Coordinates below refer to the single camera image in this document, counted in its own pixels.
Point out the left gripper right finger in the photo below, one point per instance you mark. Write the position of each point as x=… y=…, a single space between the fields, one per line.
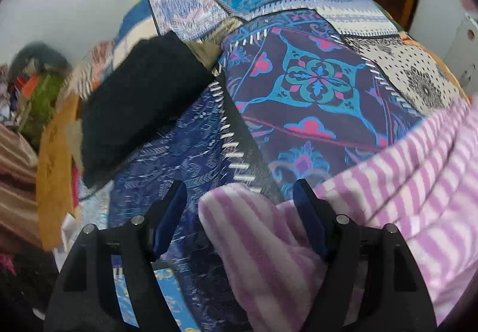
x=395 y=296

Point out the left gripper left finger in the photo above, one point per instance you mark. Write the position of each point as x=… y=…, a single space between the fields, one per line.
x=84 y=297

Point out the pink striped fleece pants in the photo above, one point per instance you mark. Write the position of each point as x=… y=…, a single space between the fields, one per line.
x=426 y=185

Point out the striped brown curtain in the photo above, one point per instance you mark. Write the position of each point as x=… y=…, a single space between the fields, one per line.
x=19 y=212

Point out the bamboo lap desk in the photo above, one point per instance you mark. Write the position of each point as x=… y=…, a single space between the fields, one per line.
x=54 y=177

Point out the green patterned storage box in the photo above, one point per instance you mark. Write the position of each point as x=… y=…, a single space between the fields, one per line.
x=40 y=107

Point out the folded black garment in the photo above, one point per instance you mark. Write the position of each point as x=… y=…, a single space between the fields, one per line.
x=153 y=86

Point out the orange striped blanket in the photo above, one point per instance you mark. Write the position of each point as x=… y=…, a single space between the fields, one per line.
x=85 y=77

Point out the blue patchwork bed quilt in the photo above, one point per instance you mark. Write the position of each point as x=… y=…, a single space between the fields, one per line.
x=302 y=89

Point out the grey-green neck pillow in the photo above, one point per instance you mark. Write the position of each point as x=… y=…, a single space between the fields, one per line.
x=40 y=57

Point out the white foam board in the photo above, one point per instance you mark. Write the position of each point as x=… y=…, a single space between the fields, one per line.
x=462 y=56

